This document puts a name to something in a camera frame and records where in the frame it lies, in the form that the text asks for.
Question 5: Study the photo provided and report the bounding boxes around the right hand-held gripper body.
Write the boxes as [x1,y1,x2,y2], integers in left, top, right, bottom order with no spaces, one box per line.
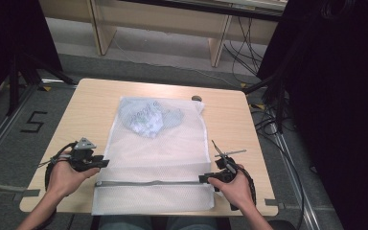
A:
[211,139,248,185]

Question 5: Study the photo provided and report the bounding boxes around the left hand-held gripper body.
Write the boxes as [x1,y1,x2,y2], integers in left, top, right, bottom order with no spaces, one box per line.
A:
[69,137,105,173]

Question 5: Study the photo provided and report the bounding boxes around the white mesh laundry bag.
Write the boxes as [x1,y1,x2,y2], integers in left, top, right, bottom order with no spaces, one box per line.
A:
[91,96,216,216]

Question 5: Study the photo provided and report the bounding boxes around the person's right hand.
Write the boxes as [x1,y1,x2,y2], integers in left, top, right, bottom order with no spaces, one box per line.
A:
[207,163,257,213]

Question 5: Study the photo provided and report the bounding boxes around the person's left hand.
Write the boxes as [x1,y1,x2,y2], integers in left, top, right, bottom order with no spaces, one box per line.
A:
[45,157,101,199]

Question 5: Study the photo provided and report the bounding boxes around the grey tape strip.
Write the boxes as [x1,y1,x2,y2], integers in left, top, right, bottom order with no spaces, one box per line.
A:
[264,197,286,211]

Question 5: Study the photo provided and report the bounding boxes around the person's legs in jeans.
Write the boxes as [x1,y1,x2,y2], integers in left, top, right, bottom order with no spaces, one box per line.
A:
[98,215,219,230]

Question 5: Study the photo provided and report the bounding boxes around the light blue printed garment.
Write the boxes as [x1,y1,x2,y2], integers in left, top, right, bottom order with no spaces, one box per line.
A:
[118,98,185,139]

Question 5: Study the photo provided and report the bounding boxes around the dark round object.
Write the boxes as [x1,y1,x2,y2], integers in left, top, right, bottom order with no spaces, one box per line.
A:
[267,219,297,230]

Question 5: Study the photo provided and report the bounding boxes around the black metal stand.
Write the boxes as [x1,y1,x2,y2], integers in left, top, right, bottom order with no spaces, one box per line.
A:
[241,71,289,134]

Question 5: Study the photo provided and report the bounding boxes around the black tripod stand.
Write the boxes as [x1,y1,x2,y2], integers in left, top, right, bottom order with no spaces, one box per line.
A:
[5,51,77,117]

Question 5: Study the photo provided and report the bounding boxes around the black curtain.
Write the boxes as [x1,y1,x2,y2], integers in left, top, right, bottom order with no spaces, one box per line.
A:
[256,0,368,230]
[0,0,63,108]

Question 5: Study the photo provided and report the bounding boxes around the light wooden desk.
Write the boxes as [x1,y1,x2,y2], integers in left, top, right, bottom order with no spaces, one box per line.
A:
[38,0,289,68]

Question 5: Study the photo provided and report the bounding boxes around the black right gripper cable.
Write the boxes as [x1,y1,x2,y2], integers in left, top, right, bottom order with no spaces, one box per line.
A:
[229,165,258,212]

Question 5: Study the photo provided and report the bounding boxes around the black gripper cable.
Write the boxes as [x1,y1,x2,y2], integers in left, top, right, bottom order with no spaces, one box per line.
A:
[229,165,258,212]
[37,141,79,194]

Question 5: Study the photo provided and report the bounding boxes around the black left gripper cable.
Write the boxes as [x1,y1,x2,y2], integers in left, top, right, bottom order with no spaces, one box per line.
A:
[37,141,79,194]

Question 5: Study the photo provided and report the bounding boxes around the black floor cables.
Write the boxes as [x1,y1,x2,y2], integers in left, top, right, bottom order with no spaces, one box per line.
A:
[249,103,307,230]

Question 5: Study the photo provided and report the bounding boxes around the metal floor rail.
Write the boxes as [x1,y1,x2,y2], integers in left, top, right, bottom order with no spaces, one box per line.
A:
[269,128,321,230]
[0,83,40,172]

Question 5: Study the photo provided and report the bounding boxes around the black hanging cables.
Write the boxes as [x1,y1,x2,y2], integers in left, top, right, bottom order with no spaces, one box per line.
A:
[222,15,266,84]

